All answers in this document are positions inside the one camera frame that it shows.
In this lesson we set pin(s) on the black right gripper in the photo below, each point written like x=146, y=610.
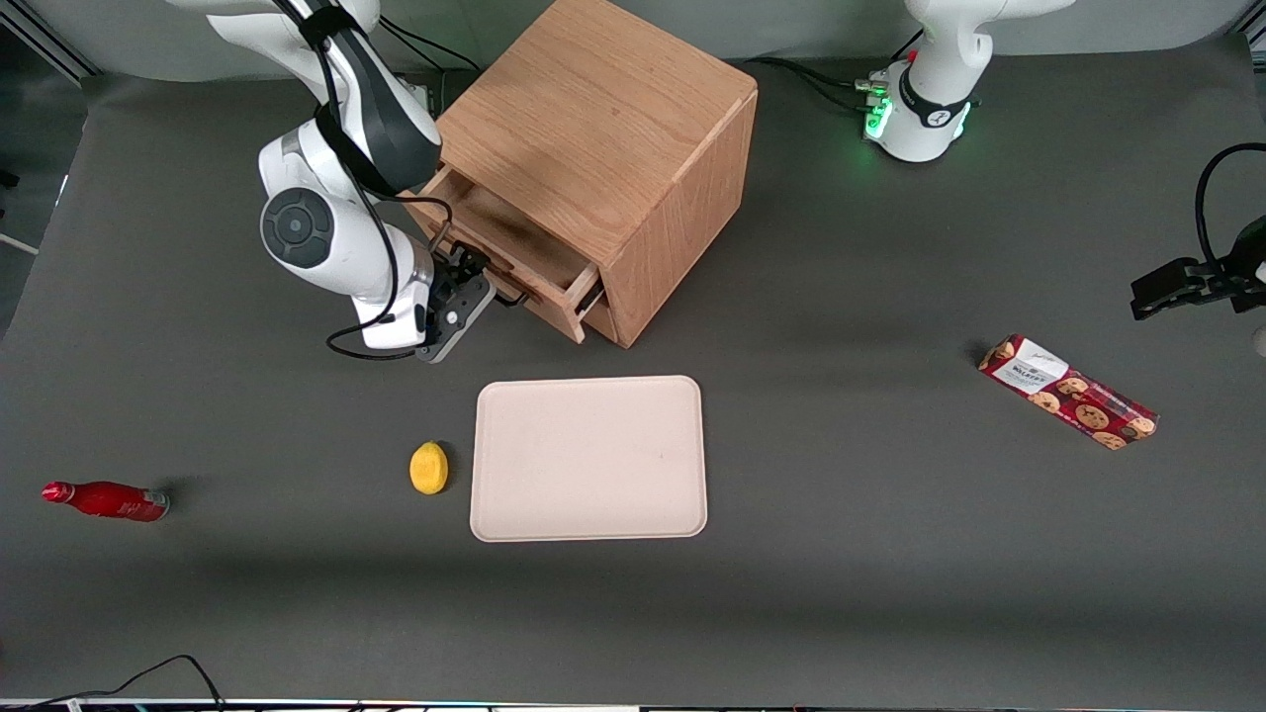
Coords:
x=463, y=267

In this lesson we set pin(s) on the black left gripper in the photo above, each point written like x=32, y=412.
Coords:
x=1226, y=276

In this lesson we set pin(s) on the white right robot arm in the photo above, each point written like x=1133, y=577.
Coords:
x=336, y=227

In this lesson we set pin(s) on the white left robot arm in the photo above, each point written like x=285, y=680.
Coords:
x=940, y=79

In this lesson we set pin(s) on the wooden drawer cabinet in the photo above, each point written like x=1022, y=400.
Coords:
x=603, y=109

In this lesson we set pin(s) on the red cookie box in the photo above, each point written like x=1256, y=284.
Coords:
x=1073, y=394

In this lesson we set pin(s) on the yellow lemon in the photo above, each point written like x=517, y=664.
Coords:
x=428, y=469

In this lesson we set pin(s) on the beige rectangular tray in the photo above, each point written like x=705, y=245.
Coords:
x=588, y=460

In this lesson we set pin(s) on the red bottle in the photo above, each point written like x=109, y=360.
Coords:
x=109, y=500

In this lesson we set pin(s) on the dark grey table mat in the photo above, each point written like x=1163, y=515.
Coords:
x=841, y=593

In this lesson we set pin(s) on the aluminium frame rail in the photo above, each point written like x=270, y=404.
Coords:
x=1254, y=35
x=59, y=54

